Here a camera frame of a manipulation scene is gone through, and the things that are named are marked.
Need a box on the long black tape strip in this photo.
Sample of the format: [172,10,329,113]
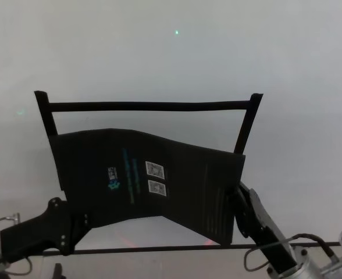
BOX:
[47,100,253,113]

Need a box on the thin black edge strip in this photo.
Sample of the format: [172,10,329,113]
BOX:
[72,242,342,255]

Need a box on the grey left arm cable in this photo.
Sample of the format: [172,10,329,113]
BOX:
[0,213,33,276]

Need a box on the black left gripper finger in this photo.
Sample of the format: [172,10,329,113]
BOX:
[70,213,92,251]

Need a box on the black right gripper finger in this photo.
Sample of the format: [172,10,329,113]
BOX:
[222,178,243,204]

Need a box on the black grey right gripper body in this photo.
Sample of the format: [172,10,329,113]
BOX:
[233,181,298,274]

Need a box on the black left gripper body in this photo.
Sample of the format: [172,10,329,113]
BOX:
[0,197,73,262]

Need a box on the braided right arm cable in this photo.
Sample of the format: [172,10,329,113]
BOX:
[244,233,342,273]

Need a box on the black printed poster sheet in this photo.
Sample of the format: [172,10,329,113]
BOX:
[47,127,247,246]

